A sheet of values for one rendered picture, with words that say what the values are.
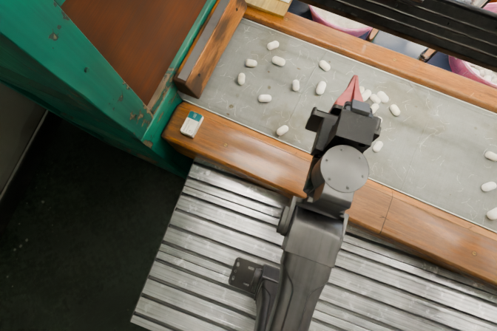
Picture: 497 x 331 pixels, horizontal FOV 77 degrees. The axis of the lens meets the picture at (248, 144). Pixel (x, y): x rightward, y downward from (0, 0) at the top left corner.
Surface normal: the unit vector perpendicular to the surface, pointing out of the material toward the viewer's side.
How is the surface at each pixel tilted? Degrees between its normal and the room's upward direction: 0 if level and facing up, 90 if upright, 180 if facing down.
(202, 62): 67
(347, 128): 2
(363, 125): 2
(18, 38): 90
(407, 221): 0
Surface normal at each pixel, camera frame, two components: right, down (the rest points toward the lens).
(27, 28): 0.91, 0.39
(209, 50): 0.83, 0.27
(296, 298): -0.01, -0.28
